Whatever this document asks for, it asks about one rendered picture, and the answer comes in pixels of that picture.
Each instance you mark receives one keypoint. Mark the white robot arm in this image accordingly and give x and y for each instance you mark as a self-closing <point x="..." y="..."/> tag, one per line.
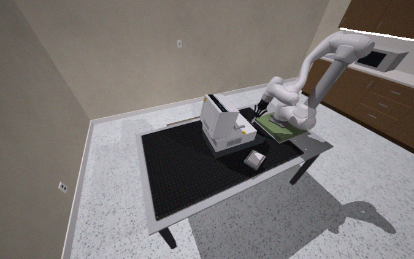
<point x="347" y="48"/>

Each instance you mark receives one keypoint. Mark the grey lab machine housing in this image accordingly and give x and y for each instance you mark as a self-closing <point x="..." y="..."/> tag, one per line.
<point x="218" y="117"/>

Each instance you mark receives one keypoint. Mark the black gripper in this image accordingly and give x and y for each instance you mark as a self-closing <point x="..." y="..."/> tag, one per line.
<point x="261" y="106"/>

